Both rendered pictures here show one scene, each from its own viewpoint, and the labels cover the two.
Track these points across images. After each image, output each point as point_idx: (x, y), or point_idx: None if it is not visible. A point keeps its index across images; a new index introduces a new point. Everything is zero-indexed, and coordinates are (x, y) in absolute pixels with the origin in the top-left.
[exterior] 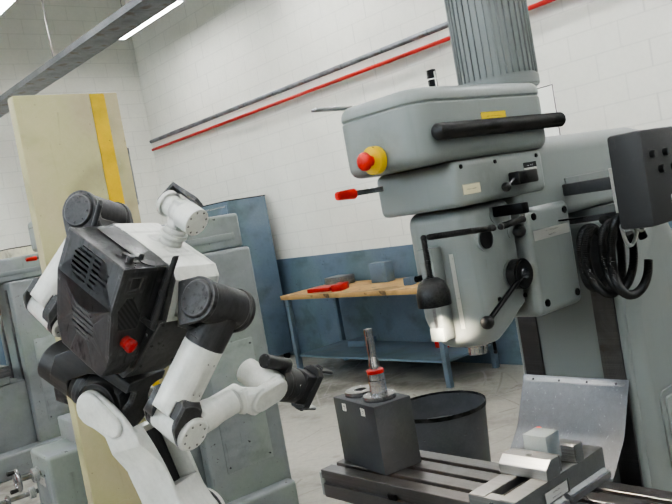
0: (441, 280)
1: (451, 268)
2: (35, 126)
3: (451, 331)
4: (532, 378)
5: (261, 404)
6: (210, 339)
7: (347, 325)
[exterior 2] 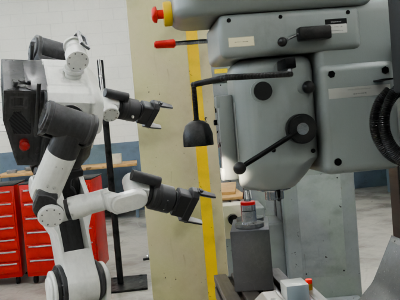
0: (200, 124)
1: (234, 115)
2: None
3: (233, 172)
4: (394, 240)
5: (119, 206)
6: (55, 148)
7: None
